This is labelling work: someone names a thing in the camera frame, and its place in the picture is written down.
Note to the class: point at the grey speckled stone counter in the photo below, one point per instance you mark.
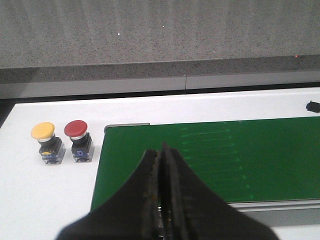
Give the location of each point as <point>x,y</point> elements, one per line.
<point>78,40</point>

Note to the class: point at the green conveyor belt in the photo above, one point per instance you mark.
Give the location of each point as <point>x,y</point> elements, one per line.
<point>225,155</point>

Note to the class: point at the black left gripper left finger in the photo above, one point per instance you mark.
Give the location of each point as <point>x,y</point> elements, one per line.
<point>131,213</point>

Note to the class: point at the white panel under counter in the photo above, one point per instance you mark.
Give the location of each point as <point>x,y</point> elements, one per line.
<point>131,85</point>

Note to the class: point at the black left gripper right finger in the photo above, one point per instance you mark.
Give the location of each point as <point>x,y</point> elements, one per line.
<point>191,211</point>

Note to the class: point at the small black sensor with wire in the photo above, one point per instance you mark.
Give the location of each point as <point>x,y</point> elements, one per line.
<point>313,107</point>

